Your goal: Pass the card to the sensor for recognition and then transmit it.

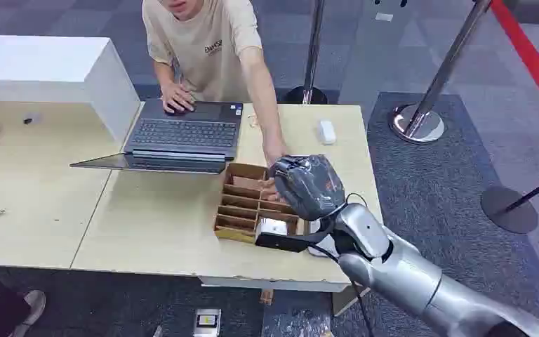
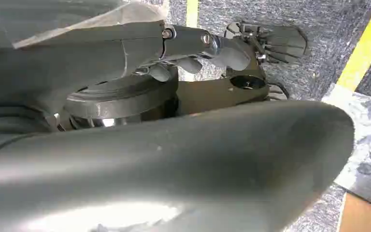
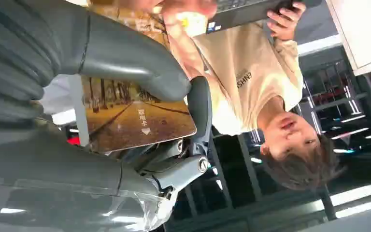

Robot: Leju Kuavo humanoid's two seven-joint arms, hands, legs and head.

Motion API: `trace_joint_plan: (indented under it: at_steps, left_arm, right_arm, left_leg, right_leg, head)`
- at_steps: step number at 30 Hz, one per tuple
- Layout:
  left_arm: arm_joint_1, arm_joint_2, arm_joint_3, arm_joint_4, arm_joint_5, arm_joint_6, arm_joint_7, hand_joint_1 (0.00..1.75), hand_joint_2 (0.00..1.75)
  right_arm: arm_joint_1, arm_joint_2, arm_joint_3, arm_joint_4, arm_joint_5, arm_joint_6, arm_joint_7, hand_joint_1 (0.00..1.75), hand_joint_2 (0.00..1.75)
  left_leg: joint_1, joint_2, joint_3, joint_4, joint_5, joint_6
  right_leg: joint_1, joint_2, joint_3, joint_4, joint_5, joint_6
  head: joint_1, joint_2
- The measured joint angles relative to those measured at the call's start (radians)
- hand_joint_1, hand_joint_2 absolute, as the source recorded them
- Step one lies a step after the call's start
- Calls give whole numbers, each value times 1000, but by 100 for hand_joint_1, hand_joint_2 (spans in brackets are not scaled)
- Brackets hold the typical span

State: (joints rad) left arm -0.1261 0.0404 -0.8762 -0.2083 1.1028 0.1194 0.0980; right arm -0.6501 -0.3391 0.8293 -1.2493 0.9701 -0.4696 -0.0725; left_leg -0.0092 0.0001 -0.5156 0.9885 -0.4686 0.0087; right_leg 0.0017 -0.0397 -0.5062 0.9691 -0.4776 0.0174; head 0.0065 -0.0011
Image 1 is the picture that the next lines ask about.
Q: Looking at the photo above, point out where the person's left hand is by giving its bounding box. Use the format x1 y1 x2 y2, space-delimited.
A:
260 138 291 201

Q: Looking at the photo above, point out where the person's hand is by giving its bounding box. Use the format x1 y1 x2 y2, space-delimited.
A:
260 138 291 201
160 82 197 114

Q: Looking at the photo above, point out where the wooden divided card box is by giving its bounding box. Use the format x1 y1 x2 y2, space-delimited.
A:
213 162 306 244

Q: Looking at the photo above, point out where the small white oblong device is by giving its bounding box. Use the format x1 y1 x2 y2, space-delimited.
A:
318 119 337 145

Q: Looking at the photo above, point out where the dark grey laptop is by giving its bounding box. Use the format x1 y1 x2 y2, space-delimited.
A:
69 98 244 176

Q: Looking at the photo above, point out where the person's right hand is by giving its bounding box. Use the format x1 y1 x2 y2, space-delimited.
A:
160 82 197 114

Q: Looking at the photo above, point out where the person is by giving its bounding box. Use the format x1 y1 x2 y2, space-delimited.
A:
141 0 291 201

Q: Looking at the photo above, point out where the small silver floor device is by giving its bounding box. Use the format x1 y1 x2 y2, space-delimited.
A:
193 308 222 337

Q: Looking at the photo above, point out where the dark grey floor mat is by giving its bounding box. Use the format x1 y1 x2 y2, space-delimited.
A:
260 91 539 337

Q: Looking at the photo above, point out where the white desk partition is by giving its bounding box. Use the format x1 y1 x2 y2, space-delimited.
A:
0 34 141 144

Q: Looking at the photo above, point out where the grey shoe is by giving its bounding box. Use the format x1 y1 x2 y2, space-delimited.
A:
10 289 47 337

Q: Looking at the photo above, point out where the red barrier belt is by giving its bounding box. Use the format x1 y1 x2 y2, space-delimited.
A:
489 0 539 128

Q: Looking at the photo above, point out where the chrome stanchion post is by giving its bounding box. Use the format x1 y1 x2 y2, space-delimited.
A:
281 0 329 105
389 0 493 144

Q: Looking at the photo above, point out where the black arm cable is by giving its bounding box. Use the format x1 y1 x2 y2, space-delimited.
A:
307 192 375 337

